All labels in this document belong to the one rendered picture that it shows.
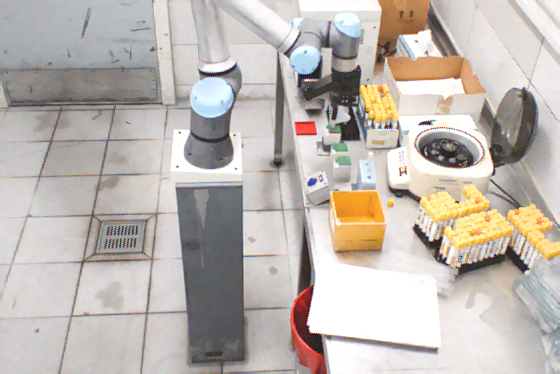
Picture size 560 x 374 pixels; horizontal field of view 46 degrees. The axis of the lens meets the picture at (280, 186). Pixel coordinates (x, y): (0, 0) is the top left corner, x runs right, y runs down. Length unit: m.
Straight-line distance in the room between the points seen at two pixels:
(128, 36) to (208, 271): 1.85
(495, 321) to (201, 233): 0.92
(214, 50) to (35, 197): 1.70
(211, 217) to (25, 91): 2.18
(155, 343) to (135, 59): 1.73
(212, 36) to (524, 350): 1.15
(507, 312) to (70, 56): 2.81
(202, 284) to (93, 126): 1.76
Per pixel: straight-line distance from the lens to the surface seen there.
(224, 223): 2.06
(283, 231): 3.07
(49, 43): 3.83
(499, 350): 1.65
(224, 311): 2.37
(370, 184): 1.84
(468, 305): 1.71
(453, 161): 1.96
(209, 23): 1.90
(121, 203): 3.27
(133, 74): 3.85
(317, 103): 2.25
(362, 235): 1.73
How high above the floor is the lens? 2.13
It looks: 40 degrees down
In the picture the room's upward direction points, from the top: 2 degrees clockwise
